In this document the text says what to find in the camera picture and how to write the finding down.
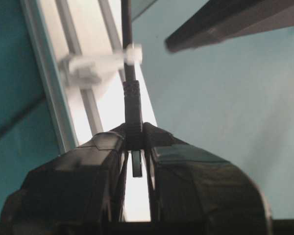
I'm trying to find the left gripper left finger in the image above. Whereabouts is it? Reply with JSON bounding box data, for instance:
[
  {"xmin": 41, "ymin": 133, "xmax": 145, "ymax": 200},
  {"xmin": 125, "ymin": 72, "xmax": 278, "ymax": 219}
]
[{"xmin": 0, "ymin": 125, "xmax": 127, "ymax": 235}]

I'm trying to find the aluminium extrusion rail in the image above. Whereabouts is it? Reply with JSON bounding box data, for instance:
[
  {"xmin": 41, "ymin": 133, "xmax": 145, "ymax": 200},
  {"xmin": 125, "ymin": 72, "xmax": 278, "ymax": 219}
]
[{"xmin": 19, "ymin": 0, "xmax": 152, "ymax": 222}]

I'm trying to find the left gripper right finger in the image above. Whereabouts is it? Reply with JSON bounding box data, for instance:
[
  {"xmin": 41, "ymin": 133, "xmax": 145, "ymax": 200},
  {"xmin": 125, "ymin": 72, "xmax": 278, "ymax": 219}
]
[{"xmin": 143, "ymin": 122, "xmax": 272, "ymax": 235}]

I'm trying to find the black USB cable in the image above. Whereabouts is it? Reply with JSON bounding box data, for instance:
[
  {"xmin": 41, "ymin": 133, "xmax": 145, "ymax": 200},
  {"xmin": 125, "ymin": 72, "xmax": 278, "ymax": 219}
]
[{"xmin": 120, "ymin": 0, "xmax": 145, "ymax": 178}]

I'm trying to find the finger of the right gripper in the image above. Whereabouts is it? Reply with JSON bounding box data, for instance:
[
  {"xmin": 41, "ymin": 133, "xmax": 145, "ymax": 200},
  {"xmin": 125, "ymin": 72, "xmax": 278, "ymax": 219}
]
[{"xmin": 165, "ymin": 0, "xmax": 294, "ymax": 53}]

